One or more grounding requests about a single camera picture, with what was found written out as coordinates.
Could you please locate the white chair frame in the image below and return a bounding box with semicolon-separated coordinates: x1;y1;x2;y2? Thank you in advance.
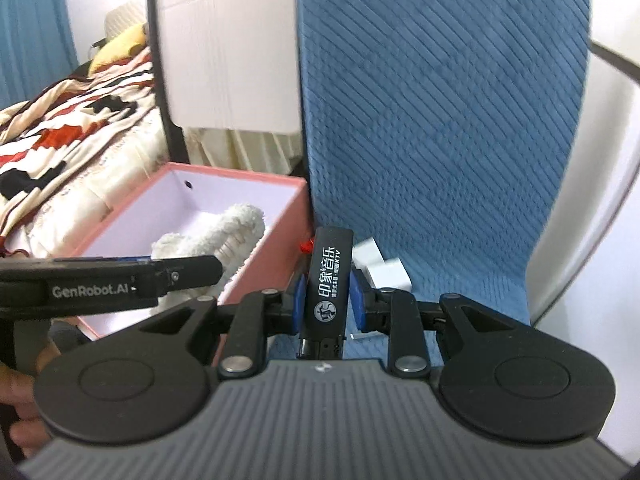
524;37;640;328

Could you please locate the yellow plush pillow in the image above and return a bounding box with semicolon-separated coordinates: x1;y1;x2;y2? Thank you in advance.
89;24;151;74

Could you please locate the blue textured chair cushion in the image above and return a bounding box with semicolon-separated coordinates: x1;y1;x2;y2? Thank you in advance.
270;0;594;362

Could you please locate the white charger plug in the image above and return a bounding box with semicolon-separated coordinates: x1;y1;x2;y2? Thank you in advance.
366;258;414;297
352;237;385;269

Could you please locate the pink cardboard box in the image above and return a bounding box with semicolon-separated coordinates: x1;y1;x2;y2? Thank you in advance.
64;162;313;367

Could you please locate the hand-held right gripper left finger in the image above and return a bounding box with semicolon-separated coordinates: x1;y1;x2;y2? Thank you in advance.
137;271;308;378

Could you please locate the black lighter with white print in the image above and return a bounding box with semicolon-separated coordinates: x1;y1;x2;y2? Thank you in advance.
297;227;356;362

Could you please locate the printed blanket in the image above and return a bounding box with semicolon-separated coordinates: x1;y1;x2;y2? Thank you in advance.
0;46;175;257

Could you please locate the white nightstand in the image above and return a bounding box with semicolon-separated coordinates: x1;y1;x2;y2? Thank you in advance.
156;0;304;135

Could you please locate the dark wooden board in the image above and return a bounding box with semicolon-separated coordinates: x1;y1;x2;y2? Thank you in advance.
145;0;192;166

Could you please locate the person's left hand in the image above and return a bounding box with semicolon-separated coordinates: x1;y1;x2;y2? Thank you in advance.
0;335;63;461

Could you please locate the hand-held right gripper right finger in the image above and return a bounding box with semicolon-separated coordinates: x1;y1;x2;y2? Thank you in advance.
349;270;532;379

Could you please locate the blue curtain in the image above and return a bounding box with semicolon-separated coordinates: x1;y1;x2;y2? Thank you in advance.
0;0;80;112

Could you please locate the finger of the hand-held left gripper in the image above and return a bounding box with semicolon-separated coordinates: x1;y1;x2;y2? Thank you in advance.
134;255;224;302

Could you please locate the white plush toy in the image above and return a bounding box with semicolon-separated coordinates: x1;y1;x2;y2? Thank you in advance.
150;203;266;313

